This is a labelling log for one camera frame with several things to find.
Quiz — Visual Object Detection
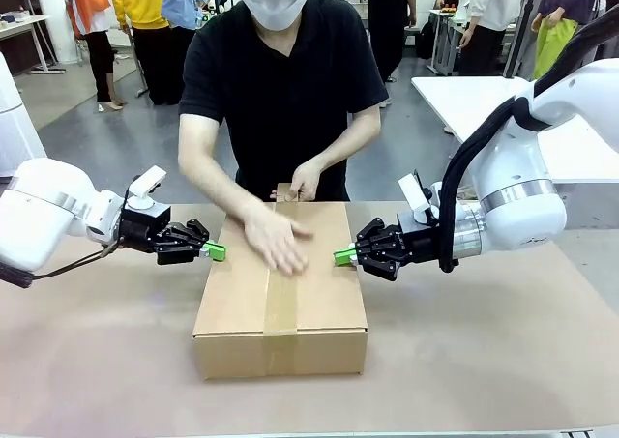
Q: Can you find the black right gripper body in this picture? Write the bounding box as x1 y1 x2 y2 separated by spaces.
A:
397 210 444 264

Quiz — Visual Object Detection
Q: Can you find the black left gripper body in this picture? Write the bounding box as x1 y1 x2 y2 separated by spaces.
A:
118 204 172 254

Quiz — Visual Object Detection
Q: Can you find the brown cardboard box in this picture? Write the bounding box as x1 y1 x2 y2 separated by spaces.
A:
192 200 369 381

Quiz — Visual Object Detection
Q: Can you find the person's right forearm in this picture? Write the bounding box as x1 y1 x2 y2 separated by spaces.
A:
178 113 265 221

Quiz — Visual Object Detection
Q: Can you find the person's left forearm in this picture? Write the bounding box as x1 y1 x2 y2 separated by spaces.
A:
309 103 383 183

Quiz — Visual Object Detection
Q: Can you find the person's right hand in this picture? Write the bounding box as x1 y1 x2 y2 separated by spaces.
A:
243 206 314 276

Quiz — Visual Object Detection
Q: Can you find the person's left hand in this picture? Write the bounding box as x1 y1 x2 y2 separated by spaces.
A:
289 161 326 202

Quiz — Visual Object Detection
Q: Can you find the large white table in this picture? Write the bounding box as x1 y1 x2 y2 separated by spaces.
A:
410 74 619 184

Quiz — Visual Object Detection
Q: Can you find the person in black shirt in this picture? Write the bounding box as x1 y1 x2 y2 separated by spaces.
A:
177 0 391 203

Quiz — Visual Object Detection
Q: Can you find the background person in black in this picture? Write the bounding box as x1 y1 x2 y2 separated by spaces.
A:
365 0 417 84

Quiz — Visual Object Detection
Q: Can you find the person in yellow shirt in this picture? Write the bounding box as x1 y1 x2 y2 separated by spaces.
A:
110 0 183 106

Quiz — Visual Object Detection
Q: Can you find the person in blue shirt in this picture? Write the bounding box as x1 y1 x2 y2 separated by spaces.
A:
162 0 214 72

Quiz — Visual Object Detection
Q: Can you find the person in orange vest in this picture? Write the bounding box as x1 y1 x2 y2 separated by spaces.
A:
67 0 128 113

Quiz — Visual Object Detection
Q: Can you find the white face mask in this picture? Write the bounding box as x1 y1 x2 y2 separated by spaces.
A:
240 0 310 29

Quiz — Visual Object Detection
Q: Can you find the black stand pole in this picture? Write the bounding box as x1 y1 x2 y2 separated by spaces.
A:
502 0 543 79

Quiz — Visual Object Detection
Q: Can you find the white desk with metal legs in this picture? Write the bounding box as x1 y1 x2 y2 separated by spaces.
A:
0 15 67 75

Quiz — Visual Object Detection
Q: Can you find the person in lime trousers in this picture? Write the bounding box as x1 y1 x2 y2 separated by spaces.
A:
530 0 601 82

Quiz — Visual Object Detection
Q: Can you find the person in white jacket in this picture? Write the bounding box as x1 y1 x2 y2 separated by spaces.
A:
458 0 533 76

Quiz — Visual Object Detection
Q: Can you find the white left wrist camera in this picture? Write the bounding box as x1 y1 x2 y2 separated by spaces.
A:
126 165 168 212

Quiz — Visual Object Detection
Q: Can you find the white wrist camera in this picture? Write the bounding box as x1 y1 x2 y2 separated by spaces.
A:
398 170 434 226
126 165 168 212

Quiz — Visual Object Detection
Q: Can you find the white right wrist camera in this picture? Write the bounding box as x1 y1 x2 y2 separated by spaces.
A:
398 170 434 226

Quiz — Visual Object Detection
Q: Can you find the black right arm cable sleeve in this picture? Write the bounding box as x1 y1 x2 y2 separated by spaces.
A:
437 7 619 273

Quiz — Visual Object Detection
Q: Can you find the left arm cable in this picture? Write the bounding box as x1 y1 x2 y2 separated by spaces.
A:
0 242 122 289

